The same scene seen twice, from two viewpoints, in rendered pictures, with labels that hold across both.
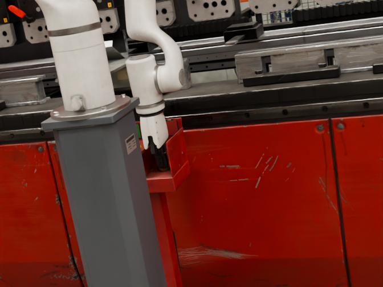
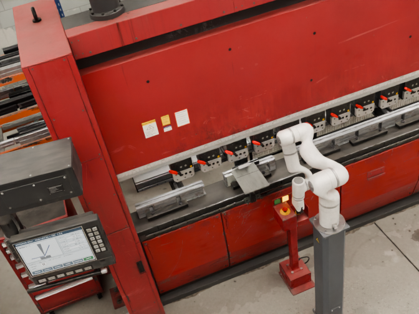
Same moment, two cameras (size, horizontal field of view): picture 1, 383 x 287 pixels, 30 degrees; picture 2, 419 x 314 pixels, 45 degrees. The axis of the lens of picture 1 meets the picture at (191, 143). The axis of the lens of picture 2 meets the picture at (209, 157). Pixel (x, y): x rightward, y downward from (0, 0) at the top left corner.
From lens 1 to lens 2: 2.81 m
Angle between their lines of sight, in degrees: 37
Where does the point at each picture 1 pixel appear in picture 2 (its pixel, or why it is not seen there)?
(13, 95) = (190, 195)
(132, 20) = (294, 167)
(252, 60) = not seen: hidden behind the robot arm
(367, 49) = (346, 136)
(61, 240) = (224, 248)
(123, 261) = (341, 265)
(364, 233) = (348, 200)
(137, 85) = (300, 192)
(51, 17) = (330, 203)
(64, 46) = (334, 210)
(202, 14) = not seen: hidden behind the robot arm
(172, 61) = not seen: hidden behind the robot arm
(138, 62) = (302, 184)
